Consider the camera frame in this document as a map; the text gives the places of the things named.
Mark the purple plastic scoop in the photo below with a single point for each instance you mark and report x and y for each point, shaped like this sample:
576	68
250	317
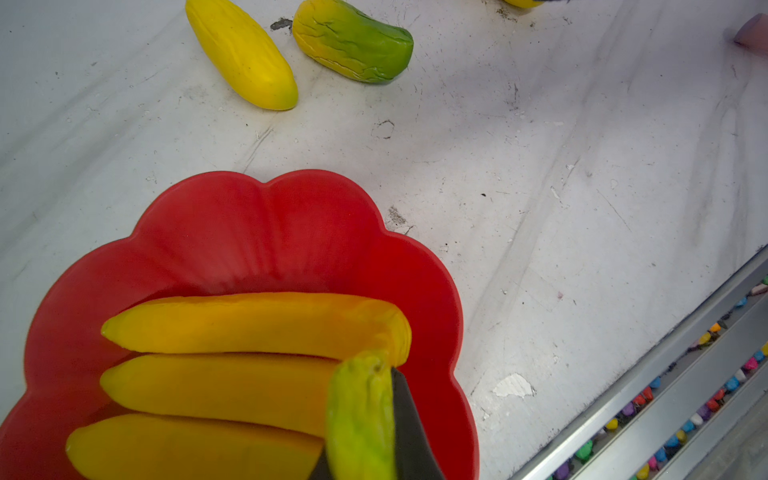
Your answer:
753	35

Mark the red flower-shaped fruit bowl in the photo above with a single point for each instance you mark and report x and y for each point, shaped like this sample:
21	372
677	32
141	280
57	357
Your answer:
222	233

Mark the yellow fake banana bunch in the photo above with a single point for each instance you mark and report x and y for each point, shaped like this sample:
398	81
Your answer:
250	386

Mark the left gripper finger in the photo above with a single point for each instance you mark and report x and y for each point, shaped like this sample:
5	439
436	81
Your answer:
411	432

